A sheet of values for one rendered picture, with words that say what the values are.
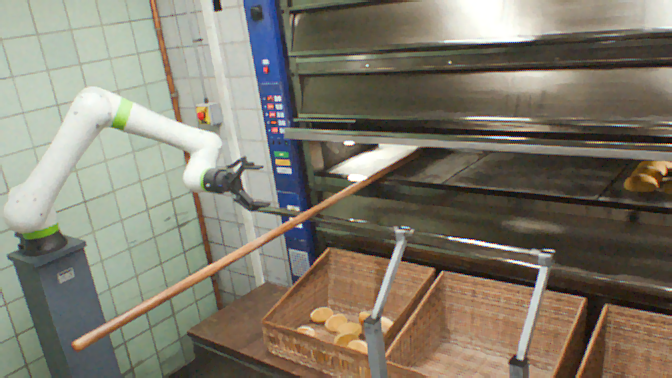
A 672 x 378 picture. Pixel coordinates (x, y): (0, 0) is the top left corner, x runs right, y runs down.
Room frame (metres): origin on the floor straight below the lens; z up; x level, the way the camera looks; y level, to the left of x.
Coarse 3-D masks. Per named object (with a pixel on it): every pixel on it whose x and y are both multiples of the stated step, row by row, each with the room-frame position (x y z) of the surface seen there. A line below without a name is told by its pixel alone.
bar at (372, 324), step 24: (288, 216) 2.16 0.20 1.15; (432, 240) 1.74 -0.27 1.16; (456, 240) 1.69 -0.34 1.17; (480, 240) 1.65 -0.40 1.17; (552, 264) 1.49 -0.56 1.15; (384, 288) 1.72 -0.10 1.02; (528, 312) 1.43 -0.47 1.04; (528, 336) 1.38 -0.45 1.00; (384, 360) 1.66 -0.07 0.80; (528, 360) 1.35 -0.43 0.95
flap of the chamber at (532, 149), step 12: (288, 132) 2.43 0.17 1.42; (396, 144) 2.08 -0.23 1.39; (408, 144) 2.05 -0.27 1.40; (420, 144) 2.01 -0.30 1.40; (432, 144) 1.98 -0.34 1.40; (444, 144) 1.95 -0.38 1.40; (456, 144) 1.92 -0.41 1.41; (468, 144) 1.89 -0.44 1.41; (480, 144) 1.87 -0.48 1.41; (492, 144) 1.84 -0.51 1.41; (504, 144) 1.81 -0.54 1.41; (516, 144) 1.79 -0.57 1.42; (588, 156) 1.64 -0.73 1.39; (600, 156) 1.62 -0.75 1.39; (612, 156) 1.60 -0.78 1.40; (624, 156) 1.58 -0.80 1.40; (636, 156) 1.56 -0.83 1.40; (648, 156) 1.54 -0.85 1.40; (660, 156) 1.52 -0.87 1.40
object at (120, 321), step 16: (400, 160) 2.51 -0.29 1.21; (368, 176) 2.34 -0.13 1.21; (352, 192) 2.22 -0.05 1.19; (320, 208) 2.07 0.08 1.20; (288, 224) 1.94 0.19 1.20; (256, 240) 1.83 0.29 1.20; (240, 256) 1.76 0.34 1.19; (208, 272) 1.66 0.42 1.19; (176, 288) 1.57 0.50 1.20; (144, 304) 1.49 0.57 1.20; (160, 304) 1.52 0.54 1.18; (112, 320) 1.42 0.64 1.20; (128, 320) 1.44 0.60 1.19; (96, 336) 1.37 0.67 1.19
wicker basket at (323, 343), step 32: (320, 256) 2.45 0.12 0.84; (352, 256) 2.40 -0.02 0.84; (320, 288) 2.42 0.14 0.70; (352, 288) 2.38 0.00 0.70; (416, 288) 2.17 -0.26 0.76; (288, 320) 2.25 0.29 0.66; (352, 320) 2.29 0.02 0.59; (288, 352) 2.07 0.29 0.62; (320, 352) 1.95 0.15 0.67; (352, 352) 1.85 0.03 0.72
